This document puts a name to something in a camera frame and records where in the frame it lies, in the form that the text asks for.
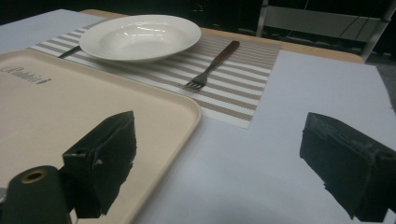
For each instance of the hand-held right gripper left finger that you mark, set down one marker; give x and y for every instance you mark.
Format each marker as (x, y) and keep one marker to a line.
(102, 168)

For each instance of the white deep plate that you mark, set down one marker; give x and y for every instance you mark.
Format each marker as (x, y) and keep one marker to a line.
(140, 37)

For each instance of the metal frame stand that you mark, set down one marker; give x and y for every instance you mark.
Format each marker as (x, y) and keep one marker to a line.
(323, 23)

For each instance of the striped beige placemat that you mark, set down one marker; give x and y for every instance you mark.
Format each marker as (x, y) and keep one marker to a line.
(230, 84)

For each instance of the beige plastic tray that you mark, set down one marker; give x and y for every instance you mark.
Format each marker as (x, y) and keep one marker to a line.
(62, 109)

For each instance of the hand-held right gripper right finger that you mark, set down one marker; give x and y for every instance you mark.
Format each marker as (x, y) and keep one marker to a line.
(348, 168)

